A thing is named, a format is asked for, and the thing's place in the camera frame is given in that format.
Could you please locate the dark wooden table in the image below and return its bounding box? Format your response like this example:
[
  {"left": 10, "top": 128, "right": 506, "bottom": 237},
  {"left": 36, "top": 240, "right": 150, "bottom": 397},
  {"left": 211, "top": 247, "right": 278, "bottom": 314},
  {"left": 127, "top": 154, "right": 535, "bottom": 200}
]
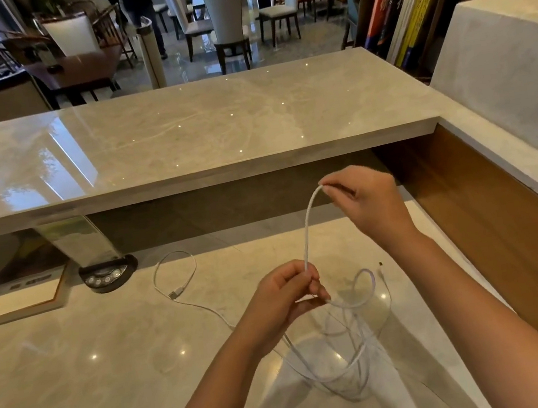
[{"left": 21, "top": 44, "right": 130, "bottom": 114}]

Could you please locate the row of upright books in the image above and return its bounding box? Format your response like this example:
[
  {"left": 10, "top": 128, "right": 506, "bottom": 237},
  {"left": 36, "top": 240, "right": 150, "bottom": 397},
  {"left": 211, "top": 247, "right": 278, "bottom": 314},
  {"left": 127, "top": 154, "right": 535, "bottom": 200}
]
[{"left": 359, "top": 0, "right": 457, "bottom": 73}]

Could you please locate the dark wooden frame armchair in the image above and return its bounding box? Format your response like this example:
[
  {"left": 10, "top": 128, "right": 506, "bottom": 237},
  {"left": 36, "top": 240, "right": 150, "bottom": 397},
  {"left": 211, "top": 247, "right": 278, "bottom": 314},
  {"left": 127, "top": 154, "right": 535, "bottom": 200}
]
[
  {"left": 0, "top": 5, "right": 56, "bottom": 75},
  {"left": 89, "top": 1, "right": 140, "bottom": 74}
]

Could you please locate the dark yellow printed packet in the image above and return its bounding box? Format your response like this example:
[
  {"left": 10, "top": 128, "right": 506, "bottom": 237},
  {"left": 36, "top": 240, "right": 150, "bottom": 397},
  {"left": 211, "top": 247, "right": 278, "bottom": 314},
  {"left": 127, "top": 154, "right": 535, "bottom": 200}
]
[{"left": 3, "top": 225, "right": 71, "bottom": 281}]

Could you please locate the teal chair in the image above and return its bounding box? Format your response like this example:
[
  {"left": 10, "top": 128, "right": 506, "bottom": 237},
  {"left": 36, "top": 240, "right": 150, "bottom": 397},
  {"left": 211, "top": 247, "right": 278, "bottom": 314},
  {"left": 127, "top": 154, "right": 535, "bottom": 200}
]
[{"left": 335, "top": 0, "right": 373, "bottom": 51}]

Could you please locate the white cushioned wooden armchair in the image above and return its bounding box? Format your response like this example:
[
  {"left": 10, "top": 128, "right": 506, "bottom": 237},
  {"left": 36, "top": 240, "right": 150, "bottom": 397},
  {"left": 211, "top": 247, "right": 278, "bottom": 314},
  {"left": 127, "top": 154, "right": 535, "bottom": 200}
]
[{"left": 41, "top": 10, "right": 101, "bottom": 61}]

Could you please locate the white flat box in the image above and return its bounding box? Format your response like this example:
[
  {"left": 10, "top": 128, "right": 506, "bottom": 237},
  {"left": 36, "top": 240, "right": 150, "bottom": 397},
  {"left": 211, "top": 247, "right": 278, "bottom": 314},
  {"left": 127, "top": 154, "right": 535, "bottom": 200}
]
[{"left": 0, "top": 267, "right": 77, "bottom": 326}]

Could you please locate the person's right hand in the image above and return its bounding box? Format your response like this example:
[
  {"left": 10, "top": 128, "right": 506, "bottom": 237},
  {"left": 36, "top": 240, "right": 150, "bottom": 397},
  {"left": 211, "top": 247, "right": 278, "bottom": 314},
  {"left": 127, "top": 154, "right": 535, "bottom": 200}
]
[{"left": 316, "top": 156, "right": 428, "bottom": 259}]

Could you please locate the black round button base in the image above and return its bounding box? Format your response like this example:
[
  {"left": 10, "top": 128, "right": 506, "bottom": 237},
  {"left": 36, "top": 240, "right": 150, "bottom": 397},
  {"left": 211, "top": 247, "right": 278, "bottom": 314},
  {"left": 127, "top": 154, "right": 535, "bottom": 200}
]
[{"left": 76, "top": 252, "right": 142, "bottom": 297}]

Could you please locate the person's left hand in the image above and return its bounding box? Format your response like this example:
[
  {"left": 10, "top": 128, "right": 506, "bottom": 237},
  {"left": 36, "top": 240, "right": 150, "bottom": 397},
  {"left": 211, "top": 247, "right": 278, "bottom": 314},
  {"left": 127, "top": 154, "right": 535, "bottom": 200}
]
[{"left": 228, "top": 255, "right": 339, "bottom": 361}]

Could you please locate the clear acrylic sign holder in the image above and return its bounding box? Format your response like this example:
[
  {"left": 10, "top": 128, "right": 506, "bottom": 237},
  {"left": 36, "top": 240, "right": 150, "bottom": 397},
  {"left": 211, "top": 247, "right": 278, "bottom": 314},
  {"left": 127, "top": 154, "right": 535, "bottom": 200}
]
[{"left": 31, "top": 210, "right": 125, "bottom": 277}]

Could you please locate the tall white high-back chair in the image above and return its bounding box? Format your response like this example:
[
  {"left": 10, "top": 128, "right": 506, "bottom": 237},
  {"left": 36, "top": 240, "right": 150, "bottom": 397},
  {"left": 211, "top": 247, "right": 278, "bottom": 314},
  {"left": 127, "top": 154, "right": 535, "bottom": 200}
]
[{"left": 201, "top": 0, "right": 255, "bottom": 76}]

